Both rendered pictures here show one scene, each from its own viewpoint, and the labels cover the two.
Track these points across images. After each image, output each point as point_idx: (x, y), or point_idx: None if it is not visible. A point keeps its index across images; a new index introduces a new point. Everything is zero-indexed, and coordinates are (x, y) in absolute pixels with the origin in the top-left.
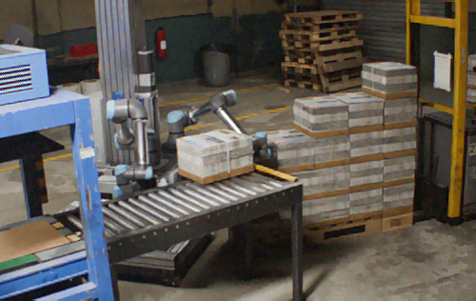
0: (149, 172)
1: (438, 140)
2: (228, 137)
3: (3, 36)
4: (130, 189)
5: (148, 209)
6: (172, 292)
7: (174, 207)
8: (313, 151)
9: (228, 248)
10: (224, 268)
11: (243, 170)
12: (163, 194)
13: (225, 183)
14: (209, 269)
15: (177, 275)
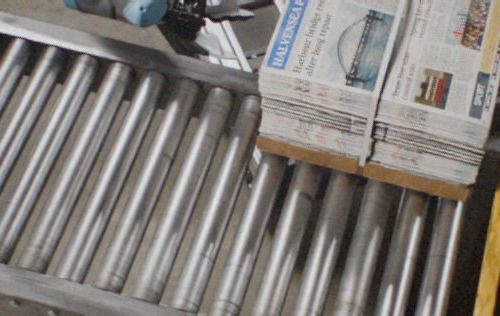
0: (133, 14)
1: None
2: (426, 67)
3: None
4: (105, 7)
5: None
6: (235, 229)
7: (53, 190)
8: None
9: None
10: (421, 250)
11: (422, 183)
12: (133, 98)
13: (329, 185)
14: (393, 224)
15: (279, 199)
